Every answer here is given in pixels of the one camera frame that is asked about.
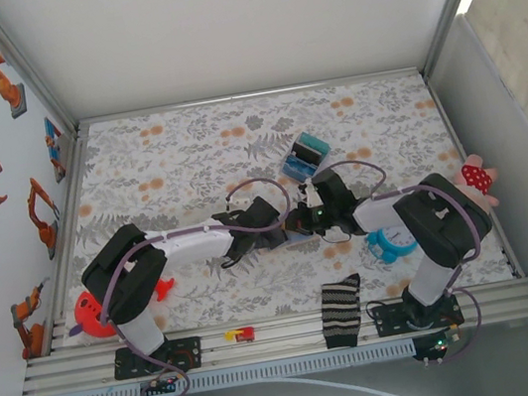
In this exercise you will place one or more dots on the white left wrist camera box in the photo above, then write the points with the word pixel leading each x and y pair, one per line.
pixel 235 207

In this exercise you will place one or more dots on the red plastic toy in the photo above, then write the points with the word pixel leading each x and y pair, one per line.
pixel 88 311

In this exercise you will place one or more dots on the black VIP credit card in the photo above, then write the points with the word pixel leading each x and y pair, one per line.
pixel 308 152

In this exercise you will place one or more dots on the pink plush toy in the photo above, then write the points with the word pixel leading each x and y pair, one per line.
pixel 479 174

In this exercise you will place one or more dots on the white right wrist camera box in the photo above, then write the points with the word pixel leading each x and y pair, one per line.
pixel 311 193

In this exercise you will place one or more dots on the blue VIP credit card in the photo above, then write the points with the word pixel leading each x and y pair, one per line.
pixel 297 168

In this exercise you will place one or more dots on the floral printed tablecloth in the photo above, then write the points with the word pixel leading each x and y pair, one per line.
pixel 233 127

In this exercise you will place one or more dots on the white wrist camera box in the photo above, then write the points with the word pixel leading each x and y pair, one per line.
pixel 311 193
pixel 235 207

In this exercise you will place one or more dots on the clear acrylic card box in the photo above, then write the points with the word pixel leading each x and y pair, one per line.
pixel 324 158

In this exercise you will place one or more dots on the black white striped sock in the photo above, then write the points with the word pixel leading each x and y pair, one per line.
pixel 342 311

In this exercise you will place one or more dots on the aluminium frame rail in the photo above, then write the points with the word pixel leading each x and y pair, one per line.
pixel 69 204
pixel 248 96

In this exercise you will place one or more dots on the wide aluminium mounting rails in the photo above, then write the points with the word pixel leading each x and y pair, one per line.
pixel 286 340

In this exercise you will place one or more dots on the orange robot sticker grey base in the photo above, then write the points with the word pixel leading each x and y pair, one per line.
pixel 14 94

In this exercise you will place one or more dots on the rectangular black circuit board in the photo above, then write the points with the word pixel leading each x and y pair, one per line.
pixel 165 385

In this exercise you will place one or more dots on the teal credit card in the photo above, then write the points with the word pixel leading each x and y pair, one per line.
pixel 316 143

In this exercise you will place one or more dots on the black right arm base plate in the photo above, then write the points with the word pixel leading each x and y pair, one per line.
pixel 389 319

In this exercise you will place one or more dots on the round black circuit board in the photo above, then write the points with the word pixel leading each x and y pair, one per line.
pixel 433 347

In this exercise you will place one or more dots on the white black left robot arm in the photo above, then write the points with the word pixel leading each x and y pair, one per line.
pixel 125 275

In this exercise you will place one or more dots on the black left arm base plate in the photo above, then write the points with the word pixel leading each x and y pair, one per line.
pixel 190 352

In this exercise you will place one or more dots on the blue orange machine sticker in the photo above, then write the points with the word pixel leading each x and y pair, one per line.
pixel 53 141

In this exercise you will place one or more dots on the small red yellow toy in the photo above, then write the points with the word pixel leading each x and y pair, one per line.
pixel 245 334

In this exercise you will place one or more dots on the orange grey jointed robot sticker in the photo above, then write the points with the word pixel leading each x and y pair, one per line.
pixel 26 316

